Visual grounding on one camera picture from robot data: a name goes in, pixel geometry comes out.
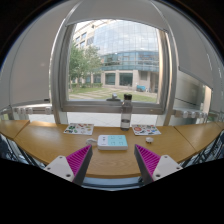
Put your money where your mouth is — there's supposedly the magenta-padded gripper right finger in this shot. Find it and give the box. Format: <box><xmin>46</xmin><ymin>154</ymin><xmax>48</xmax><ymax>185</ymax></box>
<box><xmin>134</xmin><ymin>144</ymin><xmax>184</xmax><ymax>185</ymax></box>

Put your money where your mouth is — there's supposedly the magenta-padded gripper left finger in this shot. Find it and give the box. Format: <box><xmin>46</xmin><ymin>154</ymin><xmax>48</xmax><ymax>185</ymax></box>
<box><xmin>43</xmin><ymin>144</ymin><xmax>94</xmax><ymax>186</ymax></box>

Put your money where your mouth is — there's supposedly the white power strip plug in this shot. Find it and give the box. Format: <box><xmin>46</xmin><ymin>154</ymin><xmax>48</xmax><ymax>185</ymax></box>
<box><xmin>85</xmin><ymin>137</ymin><xmax>99</xmax><ymax>147</ymax></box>

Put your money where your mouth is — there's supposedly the sticker sheet with food pictures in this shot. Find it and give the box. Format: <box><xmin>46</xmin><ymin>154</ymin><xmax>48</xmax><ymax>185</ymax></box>
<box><xmin>63</xmin><ymin>122</ymin><xmax>95</xmax><ymax>136</ymax></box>

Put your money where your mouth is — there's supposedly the sticker sheet with red circle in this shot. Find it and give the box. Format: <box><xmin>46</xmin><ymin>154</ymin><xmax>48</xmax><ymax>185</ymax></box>
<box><xmin>131</xmin><ymin>124</ymin><xmax>162</xmax><ymax>137</ymax></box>

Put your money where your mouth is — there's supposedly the clear grey water bottle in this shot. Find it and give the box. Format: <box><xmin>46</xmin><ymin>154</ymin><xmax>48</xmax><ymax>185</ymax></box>
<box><xmin>120</xmin><ymin>93</ymin><xmax>134</xmax><ymax>131</ymax></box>

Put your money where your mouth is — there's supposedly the white roller blind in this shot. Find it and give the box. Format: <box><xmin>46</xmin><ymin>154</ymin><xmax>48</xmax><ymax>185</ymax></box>
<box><xmin>64</xmin><ymin>0</ymin><xmax>171</xmax><ymax>33</ymax></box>
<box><xmin>168</xmin><ymin>16</ymin><xmax>216</xmax><ymax>89</ymax></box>
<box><xmin>8</xmin><ymin>31</ymin><xmax>66</xmax><ymax>107</ymax></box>

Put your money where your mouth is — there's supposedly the green tree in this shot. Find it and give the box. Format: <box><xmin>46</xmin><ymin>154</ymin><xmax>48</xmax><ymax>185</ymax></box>
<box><xmin>68</xmin><ymin>43</ymin><xmax>103</xmax><ymax>89</ymax></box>

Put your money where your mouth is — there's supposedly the glass office building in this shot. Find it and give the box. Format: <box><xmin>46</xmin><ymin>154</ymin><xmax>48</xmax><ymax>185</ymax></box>
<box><xmin>73</xmin><ymin>19</ymin><xmax>160</xmax><ymax>94</ymax></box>

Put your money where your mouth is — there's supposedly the grey rail with white knobs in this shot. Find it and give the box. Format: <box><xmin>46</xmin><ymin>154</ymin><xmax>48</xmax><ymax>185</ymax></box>
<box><xmin>11</xmin><ymin>104</ymin><xmax>54</xmax><ymax>120</ymax></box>
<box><xmin>173</xmin><ymin>108</ymin><xmax>209</xmax><ymax>119</ymax></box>

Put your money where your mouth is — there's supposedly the dark grey window handle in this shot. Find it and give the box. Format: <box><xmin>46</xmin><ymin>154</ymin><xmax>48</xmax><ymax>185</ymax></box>
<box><xmin>106</xmin><ymin>93</ymin><xmax>123</xmax><ymax>102</ymax></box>

